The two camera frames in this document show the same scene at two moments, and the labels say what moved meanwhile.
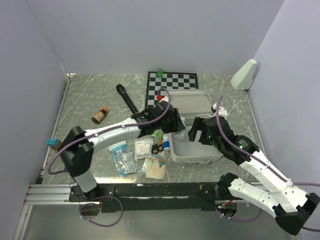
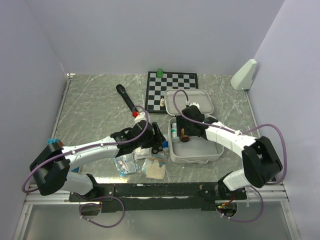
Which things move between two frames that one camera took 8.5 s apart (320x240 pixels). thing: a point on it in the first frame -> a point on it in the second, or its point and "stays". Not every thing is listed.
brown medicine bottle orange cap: x=97 y=118 -> x=184 y=137
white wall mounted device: x=242 y=79 stays
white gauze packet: x=143 y=148 stays
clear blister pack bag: x=124 y=160 stays
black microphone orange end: x=121 y=88 stays
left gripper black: x=177 y=125 -> x=158 y=137
